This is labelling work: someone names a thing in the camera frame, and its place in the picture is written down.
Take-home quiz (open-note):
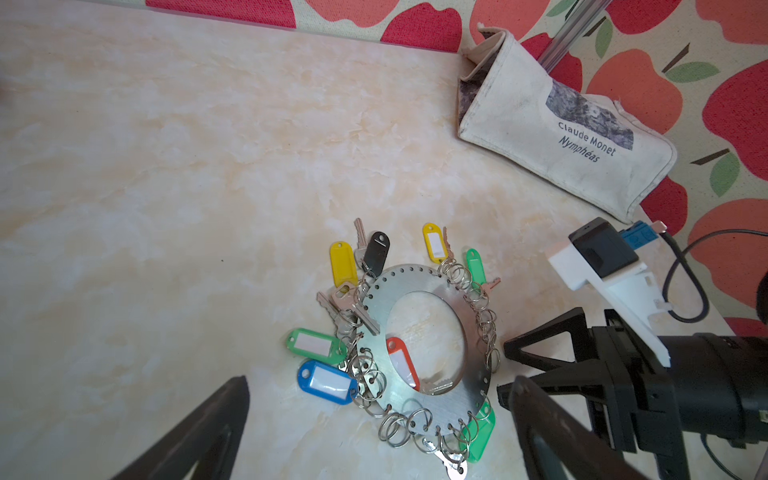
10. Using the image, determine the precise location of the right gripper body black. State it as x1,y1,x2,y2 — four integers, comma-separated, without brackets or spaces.
588,309,690,479

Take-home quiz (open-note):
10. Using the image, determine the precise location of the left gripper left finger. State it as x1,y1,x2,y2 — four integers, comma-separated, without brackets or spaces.
115,376,250,479

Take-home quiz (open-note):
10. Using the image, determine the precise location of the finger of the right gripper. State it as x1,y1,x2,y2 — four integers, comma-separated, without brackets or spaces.
498,359,606,431
503,307,594,372

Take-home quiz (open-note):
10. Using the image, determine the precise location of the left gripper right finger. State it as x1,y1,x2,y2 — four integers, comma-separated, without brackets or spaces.
509,376,643,479

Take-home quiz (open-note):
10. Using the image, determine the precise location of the green tag with silver key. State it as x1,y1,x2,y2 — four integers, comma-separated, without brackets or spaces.
460,399,496,463

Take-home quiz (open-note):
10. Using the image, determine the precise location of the metal ring plate with keyrings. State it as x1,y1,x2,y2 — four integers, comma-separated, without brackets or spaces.
316,259,499,479

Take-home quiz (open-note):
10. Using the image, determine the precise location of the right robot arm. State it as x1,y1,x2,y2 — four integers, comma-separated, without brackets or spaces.
503,307,767,479

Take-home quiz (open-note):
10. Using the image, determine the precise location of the blue key tag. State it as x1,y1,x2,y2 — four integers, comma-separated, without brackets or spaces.
297,360,359,405

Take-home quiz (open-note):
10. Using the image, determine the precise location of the canvas Monet tote bag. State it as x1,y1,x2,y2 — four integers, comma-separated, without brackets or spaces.
457,27,677,223

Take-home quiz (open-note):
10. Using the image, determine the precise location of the red key tag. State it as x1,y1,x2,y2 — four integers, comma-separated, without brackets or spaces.
386,336,420,391

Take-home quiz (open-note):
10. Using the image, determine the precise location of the black key tag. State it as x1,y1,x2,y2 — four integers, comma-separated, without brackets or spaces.
362,231,390,277

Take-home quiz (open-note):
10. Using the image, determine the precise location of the yellow key tag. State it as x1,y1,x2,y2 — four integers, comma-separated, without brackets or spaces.
329,241,359,287

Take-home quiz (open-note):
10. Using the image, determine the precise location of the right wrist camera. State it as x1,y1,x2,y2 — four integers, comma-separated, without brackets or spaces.
545,217,671,367

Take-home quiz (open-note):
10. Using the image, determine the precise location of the right aluminium frame post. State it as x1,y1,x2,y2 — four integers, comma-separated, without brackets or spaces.
538,0,612,73

